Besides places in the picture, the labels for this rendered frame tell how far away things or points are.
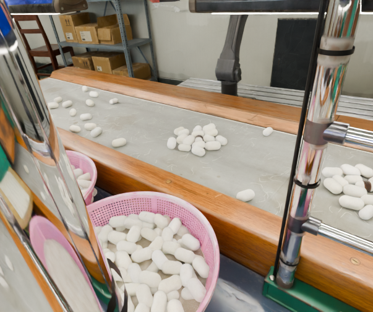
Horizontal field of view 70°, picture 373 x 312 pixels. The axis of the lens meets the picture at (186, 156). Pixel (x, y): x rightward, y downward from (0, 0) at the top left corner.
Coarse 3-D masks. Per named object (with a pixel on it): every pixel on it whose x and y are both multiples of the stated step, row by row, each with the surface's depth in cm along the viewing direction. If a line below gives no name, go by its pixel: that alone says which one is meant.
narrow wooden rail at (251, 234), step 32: (96, 160) 60; (128, 160) 58; (128, 192) 57; (160, 192) 50; (192, 192) 48; (224, 224) 43; (256, 224) 41; (256, 256) 42; (320, 256) 36; (352, 256) 35; (320, 288) 37; (352, 288) 34
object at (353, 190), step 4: (348, 184) 47; (352, 184) 47; (344, 188) 48; (348, 188) 47; (352, 188) 47; (356, 188) 46; (360, 188) 46; (364, 188) 46; (344, 192) 48; (348, 192) 47; (352, 192) 47; (356, 192) 46; (360, 192) 46; (364, 192) 46; (352, 196) 47; (356, 196) 47; (360, 196) 46
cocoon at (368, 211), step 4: (364, 208) 43; (368, 208) 43; (372, 208) 43; (360, 212) 43; (364, 212) 42; (368, 212) 42; (372, 212) 42; (360, 216) 43; (364, 216) 42; (368, 216) 42
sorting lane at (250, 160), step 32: (64, 96) 104; (128, 96) 98; (64, 128) 80; (128, 128) 77; (160, 128) 75; (192, 128) 74; (224, 128) 72; (256, 128) 71; (160, 160) 62; (192, 160) 61; (224, 160) 60; (256, 160) 59; (288, 160) 58; (352, 160) 56; (224, 192) 51; (256, 192) 51; (320, 192) 49; (352, 224) 43
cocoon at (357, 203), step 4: (344, 196) 45; (348, 196) 45; (340, 200) 45; (344, 200) 45; (348, 200) 45; (352, 200) 44; (356, 200) 44; (360, 200) 44; (340, 204) 46; (344, 204) 45; (348, 204) 44; (352, 204) 44; (356, 204) 44; (360, 204) 44; (352, 208) 45; (356, 208) 44; (360, 208) 44
